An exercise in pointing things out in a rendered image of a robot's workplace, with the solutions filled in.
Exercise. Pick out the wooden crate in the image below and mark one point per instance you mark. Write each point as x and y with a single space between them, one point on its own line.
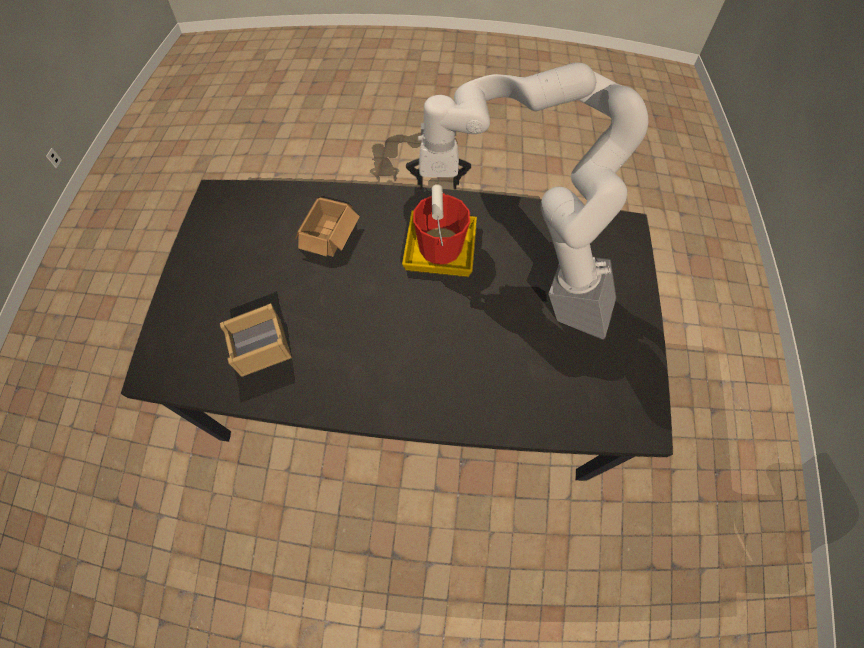
254 331

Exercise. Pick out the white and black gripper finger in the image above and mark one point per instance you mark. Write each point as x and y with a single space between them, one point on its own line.
411 167
466 167

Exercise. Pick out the yellow shallow tray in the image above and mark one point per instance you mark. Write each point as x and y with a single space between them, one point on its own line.
464 260

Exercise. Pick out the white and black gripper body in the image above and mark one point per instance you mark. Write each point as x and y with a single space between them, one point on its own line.
438 164

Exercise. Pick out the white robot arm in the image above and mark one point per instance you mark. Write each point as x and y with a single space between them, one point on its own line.
595 174

